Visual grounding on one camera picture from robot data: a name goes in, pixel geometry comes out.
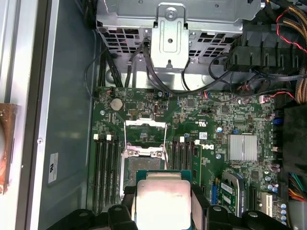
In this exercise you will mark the black expansion slot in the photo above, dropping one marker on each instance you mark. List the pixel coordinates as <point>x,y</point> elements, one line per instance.
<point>253,198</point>

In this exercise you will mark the white expansion slot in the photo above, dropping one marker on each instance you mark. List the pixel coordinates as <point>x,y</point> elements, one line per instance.
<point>267,203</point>

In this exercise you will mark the black open pc case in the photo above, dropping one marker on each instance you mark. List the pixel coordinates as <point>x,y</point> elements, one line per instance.
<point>69,95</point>

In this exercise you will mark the cpu socket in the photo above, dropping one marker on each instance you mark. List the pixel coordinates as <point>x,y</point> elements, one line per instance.
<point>144,164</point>

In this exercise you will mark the black plastic shroud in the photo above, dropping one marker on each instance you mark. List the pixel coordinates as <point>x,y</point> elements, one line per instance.
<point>296,139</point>

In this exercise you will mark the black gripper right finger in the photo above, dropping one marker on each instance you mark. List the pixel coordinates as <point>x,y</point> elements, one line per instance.
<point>216,218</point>

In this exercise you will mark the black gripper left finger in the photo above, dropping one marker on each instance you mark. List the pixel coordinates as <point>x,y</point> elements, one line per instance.
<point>120,218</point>

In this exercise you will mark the square brown base plate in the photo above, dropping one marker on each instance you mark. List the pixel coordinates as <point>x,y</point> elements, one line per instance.
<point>12,115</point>

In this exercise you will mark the perforated metal drive cage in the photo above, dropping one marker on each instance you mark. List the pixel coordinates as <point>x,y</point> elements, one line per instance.
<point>172,48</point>

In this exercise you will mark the thin metal locking lever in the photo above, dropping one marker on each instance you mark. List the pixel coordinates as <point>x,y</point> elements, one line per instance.
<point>166,139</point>

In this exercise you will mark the silver coin battery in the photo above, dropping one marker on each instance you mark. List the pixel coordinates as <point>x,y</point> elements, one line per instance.
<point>116,104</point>

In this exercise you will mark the silver square cpu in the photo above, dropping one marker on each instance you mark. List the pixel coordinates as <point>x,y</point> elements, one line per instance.
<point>163,201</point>

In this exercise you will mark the green motherboard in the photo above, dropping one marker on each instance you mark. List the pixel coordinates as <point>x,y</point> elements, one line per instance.
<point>239,115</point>

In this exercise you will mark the black ram slot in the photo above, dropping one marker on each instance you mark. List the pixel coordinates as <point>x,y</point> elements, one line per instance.
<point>175,158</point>
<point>96,172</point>
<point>103,172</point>
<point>116,172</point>
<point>109,172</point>
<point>182,158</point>
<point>188,158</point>

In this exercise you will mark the silver finned heatsink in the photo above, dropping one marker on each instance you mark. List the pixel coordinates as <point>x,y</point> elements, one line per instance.
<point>242,147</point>

